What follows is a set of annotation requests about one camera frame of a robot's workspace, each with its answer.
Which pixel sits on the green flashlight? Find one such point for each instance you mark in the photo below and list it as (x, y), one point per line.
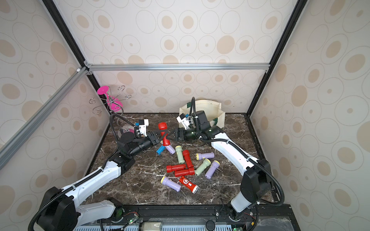
(179, 152)
(206, 163)

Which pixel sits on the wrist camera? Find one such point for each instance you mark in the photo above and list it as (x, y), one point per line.
(140, 128)
(184, 121)

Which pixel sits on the purple flashlight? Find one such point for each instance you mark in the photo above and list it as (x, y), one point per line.
(213, 167)
(170, 149)
(169, 183)

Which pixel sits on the cream green tote bag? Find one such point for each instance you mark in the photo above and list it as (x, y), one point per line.
(213, 110)

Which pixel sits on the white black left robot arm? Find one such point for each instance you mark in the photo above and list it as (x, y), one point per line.
(119, 162)

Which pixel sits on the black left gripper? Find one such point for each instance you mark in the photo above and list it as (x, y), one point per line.
(159, 132)

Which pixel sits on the red flashlight horizontal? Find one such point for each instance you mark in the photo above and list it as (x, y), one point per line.
(184, 172)
(172, 168)

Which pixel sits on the aluminium frame rail left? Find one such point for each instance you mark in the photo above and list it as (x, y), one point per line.
(16, 141)

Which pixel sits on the red flashlight upper right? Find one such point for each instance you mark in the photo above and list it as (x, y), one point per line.
(186, 155)

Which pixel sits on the aluminium frame rail back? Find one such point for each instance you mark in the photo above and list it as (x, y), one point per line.
(177, 67)

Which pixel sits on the aluminium frame rail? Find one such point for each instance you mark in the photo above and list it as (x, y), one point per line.
(177, 67)
(16, 141)

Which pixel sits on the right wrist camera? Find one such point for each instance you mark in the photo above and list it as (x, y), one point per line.
(184, 121)

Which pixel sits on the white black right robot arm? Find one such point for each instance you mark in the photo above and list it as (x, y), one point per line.
(258, 183)

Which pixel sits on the green flashlight right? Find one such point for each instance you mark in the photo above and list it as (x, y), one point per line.
(206, 163)

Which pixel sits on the green flashlight upper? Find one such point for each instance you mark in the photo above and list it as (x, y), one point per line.
(179, 152)

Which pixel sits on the red flashlight with logo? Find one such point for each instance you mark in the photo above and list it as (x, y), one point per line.
(190, 185)

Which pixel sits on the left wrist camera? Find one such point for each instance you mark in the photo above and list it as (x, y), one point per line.
(140, 128)

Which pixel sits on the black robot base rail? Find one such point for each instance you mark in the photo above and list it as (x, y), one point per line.
(176, 216)

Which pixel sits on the red flashlight middle horizontal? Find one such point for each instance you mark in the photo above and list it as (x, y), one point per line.
(172, 168)

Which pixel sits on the purple flashlight bottom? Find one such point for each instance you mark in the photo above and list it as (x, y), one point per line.
(169, 183)

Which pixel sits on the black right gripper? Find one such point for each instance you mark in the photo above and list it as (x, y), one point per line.
(183, 134)

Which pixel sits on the red flashlight vertical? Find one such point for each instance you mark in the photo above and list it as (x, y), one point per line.
(164, 132)

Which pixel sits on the purple flashlight right horizontal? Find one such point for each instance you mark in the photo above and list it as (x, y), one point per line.
(200, 156)

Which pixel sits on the red flashlight lower horizontal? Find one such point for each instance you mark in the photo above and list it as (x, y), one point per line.
(184, 172)

